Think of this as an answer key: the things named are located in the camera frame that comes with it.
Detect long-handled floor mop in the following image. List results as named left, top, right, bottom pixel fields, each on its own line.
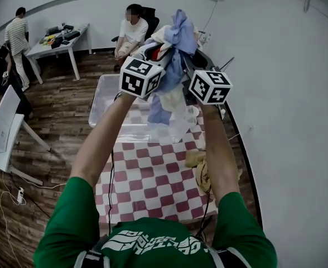
left=219, top=56, right=235, bottom=71

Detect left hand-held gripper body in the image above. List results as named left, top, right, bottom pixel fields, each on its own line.
left=118, top=52, right=167, bottom=100

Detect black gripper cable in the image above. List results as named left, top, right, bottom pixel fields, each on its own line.
left=196, top=174, right=213, bottom=241
left=106, top=92, right=123, bottom=236

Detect person's green t-shirt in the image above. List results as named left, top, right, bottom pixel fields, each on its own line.
left=32, top=176, right=278, bottom=268

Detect white slanted-leg desk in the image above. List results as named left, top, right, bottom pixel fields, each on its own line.
left=0, top=113, right=52, bottom=187

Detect white work table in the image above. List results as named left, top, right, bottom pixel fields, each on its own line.
left=25, top=23, right=93, bottom=85

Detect black case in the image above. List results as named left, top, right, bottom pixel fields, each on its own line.
left=50, top=36, right=64, bottom=50

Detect grey black chest harness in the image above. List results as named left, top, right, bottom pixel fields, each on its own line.
left=74, top=247, right=254, bottom=268

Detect black flat device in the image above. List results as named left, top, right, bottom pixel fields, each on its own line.
left=64, top=30, right=81, bottom=42

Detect beige clothes garment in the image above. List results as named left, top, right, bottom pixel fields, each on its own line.
left=184, top=148, right=243, bottom=201

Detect red white checkered tablecloth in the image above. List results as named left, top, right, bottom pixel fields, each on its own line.
left=93, top=99, right=220, bottom=225

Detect clear plastic storage bin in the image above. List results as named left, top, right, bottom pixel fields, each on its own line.
left=88, top=73, right=208, bottom=145

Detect person's right forearm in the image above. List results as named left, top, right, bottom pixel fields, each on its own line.
left=201, top=102, right=242, bottom=205

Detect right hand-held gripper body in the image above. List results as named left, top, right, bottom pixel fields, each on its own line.
left=181, top=65, right=234, bottom=106

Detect white power strip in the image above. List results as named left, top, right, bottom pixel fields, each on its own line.
left=16, top=186, right=26, bottom=205

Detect white floor cable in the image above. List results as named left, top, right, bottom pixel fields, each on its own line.
left=0, top=170, right=67, bottom=268

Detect black office chair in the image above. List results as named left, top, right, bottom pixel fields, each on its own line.
left=110, top=6, right=161, bottom=71

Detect yellow green toy pieces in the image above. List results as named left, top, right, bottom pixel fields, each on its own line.
left=38, top=36, right=56, bottom=46

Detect person's left forearm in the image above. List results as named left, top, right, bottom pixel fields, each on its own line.
left=69, top=92, right=138, bottom=192

